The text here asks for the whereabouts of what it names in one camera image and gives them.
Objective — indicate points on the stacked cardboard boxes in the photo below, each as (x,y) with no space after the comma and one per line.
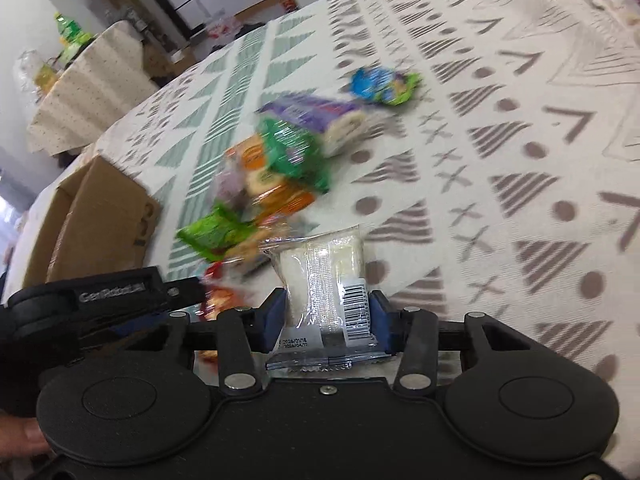
(167,57)

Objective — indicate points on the patterned blanket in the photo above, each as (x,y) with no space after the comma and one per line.
(500,160)

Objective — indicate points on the red white plastic bag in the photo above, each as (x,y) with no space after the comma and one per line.
(224,27)

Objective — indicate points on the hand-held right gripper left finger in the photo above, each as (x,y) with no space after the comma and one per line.
(272,322)

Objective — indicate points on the pale purple snack packet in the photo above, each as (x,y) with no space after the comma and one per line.
(230,185)

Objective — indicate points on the bright green snack packet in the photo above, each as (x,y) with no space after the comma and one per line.
(215,232)

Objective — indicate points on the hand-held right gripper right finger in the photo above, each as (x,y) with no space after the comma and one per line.
(382,325)

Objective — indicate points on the red snack packet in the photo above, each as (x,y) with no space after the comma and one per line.
(222,295)

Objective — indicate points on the blue green candy packet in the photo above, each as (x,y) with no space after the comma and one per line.
(382,85)

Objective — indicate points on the purple roll cake packet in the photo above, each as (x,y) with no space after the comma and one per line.
(320,115)

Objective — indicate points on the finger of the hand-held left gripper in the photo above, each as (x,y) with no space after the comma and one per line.
(185,292)

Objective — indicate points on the table with dotted tablecloth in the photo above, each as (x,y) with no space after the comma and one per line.
(95,85)

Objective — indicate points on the brown cardboard box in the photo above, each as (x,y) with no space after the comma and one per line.
(95,220)

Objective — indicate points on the green soda bottle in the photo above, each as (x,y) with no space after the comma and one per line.
(70,30)

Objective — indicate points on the clear plastic bag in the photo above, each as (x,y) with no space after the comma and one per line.
(30,67)

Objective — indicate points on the person's left hand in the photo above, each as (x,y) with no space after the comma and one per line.
(20,435)

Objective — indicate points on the clear white snack packet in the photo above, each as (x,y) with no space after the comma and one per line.
(320,280)

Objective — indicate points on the orange biscuit packet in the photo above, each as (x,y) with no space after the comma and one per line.
(280,195)

